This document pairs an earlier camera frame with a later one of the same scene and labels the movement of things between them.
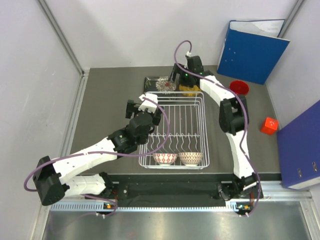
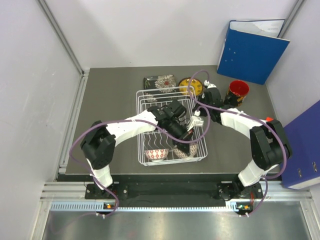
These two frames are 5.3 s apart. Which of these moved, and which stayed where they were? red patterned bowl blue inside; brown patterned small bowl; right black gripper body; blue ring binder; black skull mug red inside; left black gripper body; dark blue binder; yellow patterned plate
Moved: brown patterned small bowl; red patterned bowl blue inside; left black gripper body; right black gripper body
Stayed: dark blue binder; yellow patterned plate; blue ring binder; black skull mug red inside
